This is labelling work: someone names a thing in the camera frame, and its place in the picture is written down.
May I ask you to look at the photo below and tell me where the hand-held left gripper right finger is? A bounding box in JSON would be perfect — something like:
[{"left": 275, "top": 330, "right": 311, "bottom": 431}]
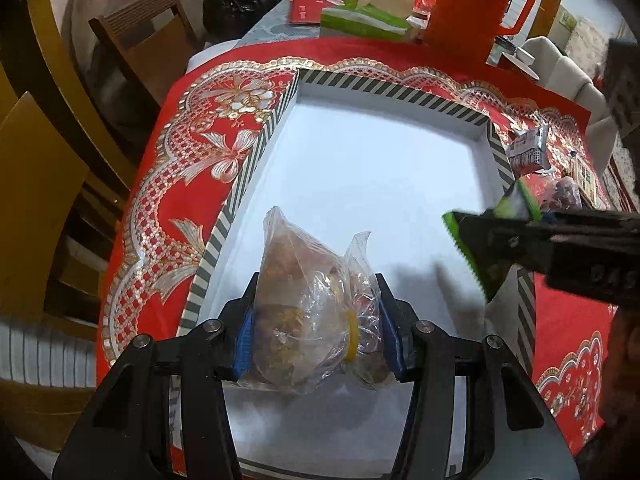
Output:
[{"left": 374, "top": 274, "right": 593, "bottom": 480}]

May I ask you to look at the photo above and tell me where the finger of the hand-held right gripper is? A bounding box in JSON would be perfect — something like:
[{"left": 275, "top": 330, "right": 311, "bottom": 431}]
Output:
[{"left": 457, "top": 211, "right": 556, "bottom": 272}]

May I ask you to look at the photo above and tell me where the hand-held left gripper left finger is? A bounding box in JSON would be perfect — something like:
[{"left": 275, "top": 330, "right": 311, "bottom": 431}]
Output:
[{"left": 52, "top": 274, "right": 261, "bottom": 480}]

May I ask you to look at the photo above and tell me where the green snack packet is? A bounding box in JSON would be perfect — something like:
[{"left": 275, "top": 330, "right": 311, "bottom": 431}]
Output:
[{"left": 442, "top": 180, "right": 543, "bottom": 303}]

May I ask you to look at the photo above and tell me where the clear plastic bag of snacks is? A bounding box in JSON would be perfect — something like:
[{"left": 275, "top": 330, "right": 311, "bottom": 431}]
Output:
[{"left": 252, "top": 206, "right": 396, "bottom": 397}]

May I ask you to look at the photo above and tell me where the white tray with striped rim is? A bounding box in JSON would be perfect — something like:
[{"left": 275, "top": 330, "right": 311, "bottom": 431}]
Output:
[{"left": 167, "top": 67, "right": 538, "bottom": 478}]

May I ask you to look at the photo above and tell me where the person's right forearm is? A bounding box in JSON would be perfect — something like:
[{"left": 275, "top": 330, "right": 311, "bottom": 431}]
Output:
[{"left": 600, "top": 305, "right": 640, "bottom": 441}]

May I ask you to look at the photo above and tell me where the purple snack packet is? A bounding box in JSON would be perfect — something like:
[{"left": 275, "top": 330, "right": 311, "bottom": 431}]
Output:
[{"left": 542, "top": 177, "right": 583, "bottom": 211}]

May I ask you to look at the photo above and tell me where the white red snack packet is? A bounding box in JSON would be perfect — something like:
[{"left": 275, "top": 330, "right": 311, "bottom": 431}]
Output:
[{"left": 507, "top": 125, "right": 551, "bottom": 176}]

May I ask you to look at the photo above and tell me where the grey padded chair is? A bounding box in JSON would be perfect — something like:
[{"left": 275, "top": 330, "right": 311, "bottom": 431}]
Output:
[{"left": 520, "top": 35, "right": 611, "bottom": 126}]

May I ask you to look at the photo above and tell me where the white plate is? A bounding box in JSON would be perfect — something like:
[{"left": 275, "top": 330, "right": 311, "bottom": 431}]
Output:
[{"left": 495, "top": 45, "right": 541, "bottom": 81}]

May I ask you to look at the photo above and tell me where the white radiator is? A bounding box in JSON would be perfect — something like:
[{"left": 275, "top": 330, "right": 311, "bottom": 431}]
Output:
[{"left": 0, "top": 325, "right": 101, "bottom": 391}]

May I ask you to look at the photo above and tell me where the red gold floral tablecloth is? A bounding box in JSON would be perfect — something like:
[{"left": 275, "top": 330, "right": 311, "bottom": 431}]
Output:
[{"left": 97, "top": 35, "right": 626, "bottom": 461}]

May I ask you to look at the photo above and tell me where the red ribbed pitcher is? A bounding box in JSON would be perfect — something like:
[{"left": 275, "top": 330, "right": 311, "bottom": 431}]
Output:
[{"left": 422, "top": 0, "right": 533, "bottom": 66}]

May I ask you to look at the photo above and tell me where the yellow wooden chair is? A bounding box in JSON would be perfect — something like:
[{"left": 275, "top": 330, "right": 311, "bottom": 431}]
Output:
[
  {"left": 0, "top": 91, "right": 108, "bottom": 346},
  {"left": 25, "top": 0, "right": 136, "bottom": 196}
]

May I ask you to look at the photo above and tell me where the green white tissue box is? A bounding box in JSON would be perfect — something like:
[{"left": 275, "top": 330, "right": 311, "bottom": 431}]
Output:
[{"left": 320, "top": 2, "right": 413, "bottom": 43}]

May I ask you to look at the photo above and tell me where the red envelope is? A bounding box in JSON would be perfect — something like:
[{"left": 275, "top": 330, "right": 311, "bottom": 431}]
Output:
[{"left": 289, "top": 0, "right": 346, "bottom": 26}]

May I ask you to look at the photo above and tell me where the brown wooden chair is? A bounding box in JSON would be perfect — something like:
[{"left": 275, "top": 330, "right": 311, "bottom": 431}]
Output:
[{"left": 89, "top": 0, "right": 201, "bottom": 88}]

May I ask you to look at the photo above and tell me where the black plastic bag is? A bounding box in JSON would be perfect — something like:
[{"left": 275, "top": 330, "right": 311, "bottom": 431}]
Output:
[{"left": 202, "top": 0, "right": 281, "bottom": 41}]

